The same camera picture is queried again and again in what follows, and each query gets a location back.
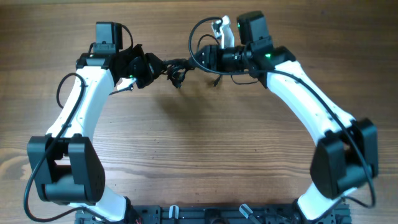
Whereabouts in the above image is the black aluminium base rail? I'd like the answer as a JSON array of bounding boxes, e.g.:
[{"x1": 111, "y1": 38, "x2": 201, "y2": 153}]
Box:
[{"x1": 74, "y1": 203, "x2": 352, "y2": 224}]

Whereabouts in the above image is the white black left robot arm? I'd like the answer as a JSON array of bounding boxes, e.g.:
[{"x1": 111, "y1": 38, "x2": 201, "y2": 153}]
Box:
[{"x1": 23, "y1": 22, "x2": 167, "y2": 223}]

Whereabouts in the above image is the black USB-C cable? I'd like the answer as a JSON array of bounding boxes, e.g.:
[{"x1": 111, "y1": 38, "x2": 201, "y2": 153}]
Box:
[{"x1": 161, "y1": 57, "x2": 223, "y2": 87}]

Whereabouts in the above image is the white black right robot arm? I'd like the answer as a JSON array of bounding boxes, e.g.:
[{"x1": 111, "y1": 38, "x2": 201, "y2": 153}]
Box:
[{"x1": 189, "y1": 11, "x2": 379, "y2": 223}]

